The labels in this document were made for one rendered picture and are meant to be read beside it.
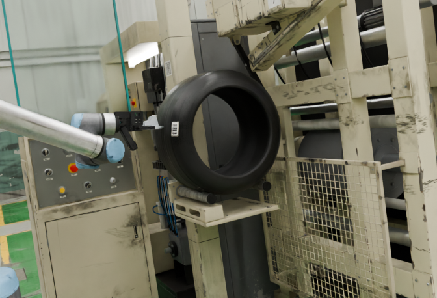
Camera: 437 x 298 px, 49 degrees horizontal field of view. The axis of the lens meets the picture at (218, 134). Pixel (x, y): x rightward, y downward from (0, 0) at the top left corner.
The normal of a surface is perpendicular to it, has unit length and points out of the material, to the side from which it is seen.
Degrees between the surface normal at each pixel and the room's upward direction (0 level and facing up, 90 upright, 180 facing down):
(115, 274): 92
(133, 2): 90
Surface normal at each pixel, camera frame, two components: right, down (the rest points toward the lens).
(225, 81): 0.41, -0.19
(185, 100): -0.26, -0.40
